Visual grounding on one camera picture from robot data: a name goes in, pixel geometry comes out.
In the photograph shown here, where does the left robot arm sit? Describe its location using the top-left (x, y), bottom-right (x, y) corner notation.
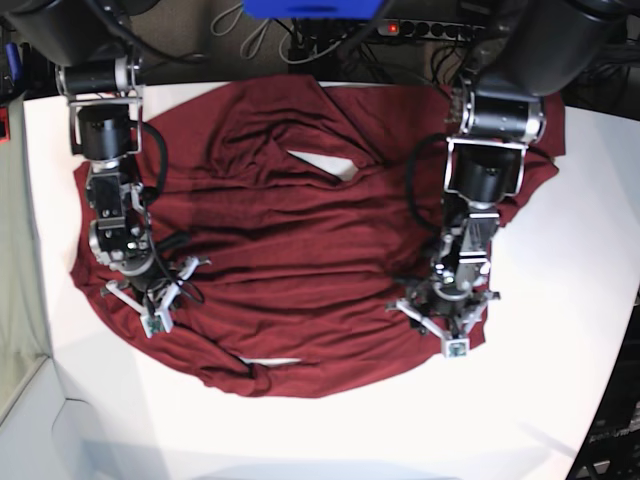
top-left (388, 1), bottom-right (639, 358)

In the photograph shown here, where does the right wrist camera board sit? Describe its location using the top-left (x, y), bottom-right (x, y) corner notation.
top-left (140, 314), bottom-right (165, 338)

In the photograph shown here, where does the blue box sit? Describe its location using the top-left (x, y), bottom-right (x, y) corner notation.
top-left (243, 0), bottom-right (382, 19)

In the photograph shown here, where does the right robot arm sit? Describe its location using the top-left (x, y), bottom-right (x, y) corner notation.
top-left (1, 1), bottom-right (204, 337)

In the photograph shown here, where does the black power strip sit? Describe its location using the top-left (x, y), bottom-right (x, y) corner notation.
top-left (376, 19), bottom-right (484, 42)

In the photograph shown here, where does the grey fabric side panel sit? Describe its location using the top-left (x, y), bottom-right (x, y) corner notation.
top-left (1, 98), bottom-right (51, 418)

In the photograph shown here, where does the red and black device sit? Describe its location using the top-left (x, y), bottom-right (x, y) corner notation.
top-left (0, 107), bottom-right (10, 144)

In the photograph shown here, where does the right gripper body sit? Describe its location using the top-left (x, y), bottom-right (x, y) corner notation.
top-left (99, 252), bottom-right (211, 333)

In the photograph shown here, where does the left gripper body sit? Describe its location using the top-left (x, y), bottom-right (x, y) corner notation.
top-left (385, 284), bottom-right (501, 353)

